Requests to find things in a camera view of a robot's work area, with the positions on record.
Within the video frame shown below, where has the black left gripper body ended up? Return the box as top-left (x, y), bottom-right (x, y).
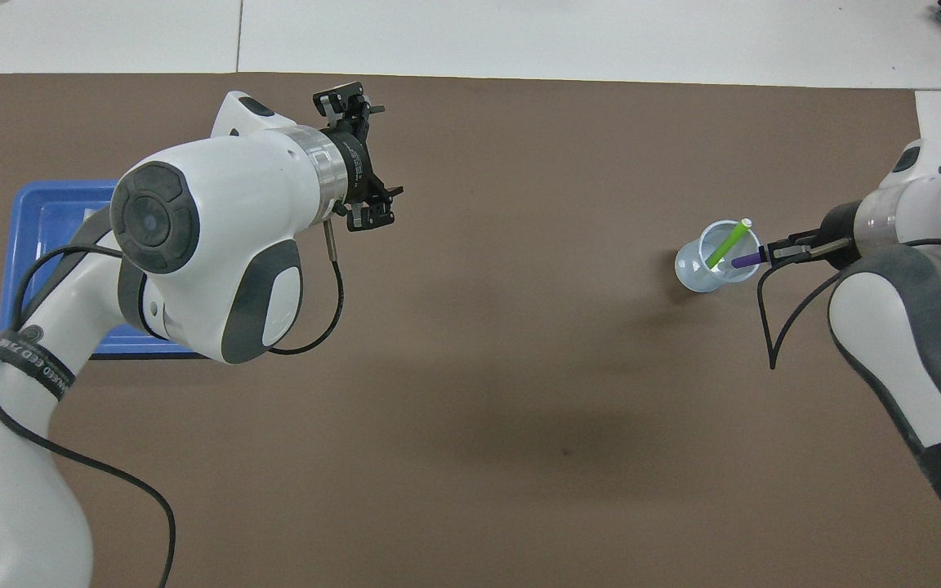
top-left (330, 122), bottom-right (383, 207)

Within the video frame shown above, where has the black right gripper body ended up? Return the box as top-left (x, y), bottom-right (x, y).
top-left (822, 200), bottom-right (863, 270)

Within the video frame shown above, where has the green marker pen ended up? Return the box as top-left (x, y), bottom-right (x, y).
top-left (706, 217), bottom-right (753, 270)

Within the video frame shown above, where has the translucent plastic cup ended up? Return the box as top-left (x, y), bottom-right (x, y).
top-left (675, 220), bottom-right (763, 293)

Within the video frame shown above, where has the brown table mat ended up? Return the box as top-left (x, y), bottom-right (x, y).
top-left (0, 72), bottom-right (941, 588)

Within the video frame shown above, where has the blue plastic tray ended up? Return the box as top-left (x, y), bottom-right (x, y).
top-left (11, 180), bottom-right (198, 360)

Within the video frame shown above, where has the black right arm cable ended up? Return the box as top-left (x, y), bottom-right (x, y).
top-left (756, 237), bottom-right (941, 370)

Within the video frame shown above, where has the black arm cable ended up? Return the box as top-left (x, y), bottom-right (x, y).
top-left (0, 220), bottom-right (346, 588)
top-left (756, 237), bottom-right (941, 370)

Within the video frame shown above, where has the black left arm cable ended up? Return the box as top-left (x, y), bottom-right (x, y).
top-left (0, 220), bottom-right (346, 588)

